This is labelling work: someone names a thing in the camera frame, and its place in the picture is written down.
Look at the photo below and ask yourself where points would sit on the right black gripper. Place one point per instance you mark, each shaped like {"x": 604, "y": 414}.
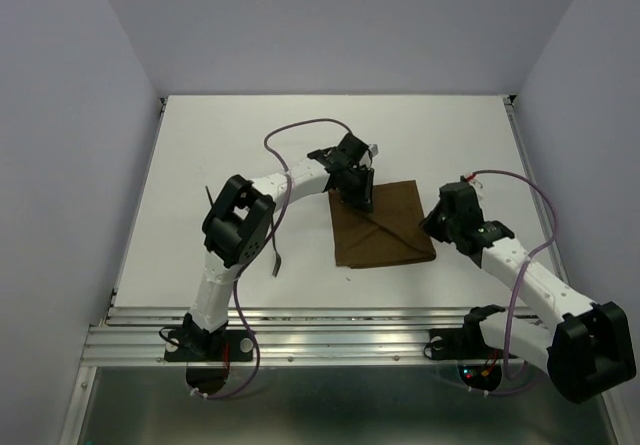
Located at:
{"x": 428, "y": 225}

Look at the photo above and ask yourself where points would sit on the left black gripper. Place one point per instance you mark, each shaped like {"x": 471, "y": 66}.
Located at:
{"x": 363, "y": 199}

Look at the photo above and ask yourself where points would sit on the brown cloth napkin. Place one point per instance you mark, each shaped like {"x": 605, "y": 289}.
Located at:
{"x": 388, "y": 236}

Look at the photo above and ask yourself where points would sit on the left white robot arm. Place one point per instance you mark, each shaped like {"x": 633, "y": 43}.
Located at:
{"x": 245, "y": 212}

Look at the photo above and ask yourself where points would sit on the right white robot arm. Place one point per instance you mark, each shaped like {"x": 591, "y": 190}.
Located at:
{"x": 584, "y": 347}

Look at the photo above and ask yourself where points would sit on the black fork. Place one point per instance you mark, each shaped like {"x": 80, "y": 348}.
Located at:
{"x": 277, "y": 256}

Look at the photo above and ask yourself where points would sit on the black spoon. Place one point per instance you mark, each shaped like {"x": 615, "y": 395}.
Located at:
{"x": 211, "y": 201}

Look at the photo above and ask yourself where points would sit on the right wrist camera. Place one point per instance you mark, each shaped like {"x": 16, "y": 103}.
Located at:
{"x": 471, "y": 179}

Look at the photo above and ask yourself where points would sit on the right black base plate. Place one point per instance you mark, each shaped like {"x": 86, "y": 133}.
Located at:
{"x": 459, "y": 343}

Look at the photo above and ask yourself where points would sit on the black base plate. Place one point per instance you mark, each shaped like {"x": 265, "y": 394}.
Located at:
{"x": 232, "y": 346}
{"x": 459, "y": 343}

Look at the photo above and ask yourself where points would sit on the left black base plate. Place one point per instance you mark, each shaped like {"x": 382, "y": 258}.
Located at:
{"x": 232, "y": 346}

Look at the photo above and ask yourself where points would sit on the aluminium frame rail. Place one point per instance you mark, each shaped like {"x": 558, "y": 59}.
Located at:
{"x": 128, "y": 337}

